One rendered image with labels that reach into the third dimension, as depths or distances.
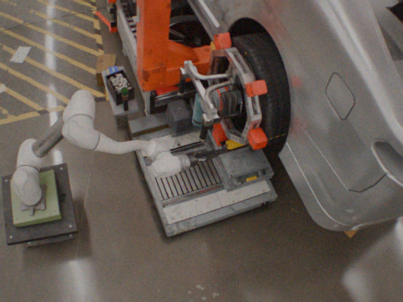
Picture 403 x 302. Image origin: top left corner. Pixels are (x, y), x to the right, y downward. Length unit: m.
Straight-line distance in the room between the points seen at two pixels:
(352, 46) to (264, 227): 1.68
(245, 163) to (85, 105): 1.27
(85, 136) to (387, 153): 1.36
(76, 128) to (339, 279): 2.05
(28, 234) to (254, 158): 1.63
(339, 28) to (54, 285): 2.27
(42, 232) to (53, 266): 0.33
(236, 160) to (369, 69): 1.53
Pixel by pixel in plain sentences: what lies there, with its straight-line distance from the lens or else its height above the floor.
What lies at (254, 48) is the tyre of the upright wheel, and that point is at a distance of 2.12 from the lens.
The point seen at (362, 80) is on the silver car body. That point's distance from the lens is 1.52.
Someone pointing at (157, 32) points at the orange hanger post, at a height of 1.04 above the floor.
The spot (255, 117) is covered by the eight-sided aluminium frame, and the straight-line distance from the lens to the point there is 2.06.
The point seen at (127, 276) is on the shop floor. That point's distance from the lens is 2.65.
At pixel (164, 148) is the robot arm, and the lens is 2.28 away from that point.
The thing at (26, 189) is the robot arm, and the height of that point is 0.60.
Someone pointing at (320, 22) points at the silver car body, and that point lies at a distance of 1.66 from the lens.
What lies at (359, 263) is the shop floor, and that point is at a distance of 3.04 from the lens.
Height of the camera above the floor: 2.57
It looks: 57 degrees down
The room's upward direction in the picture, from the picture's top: 11 degrees clockwise
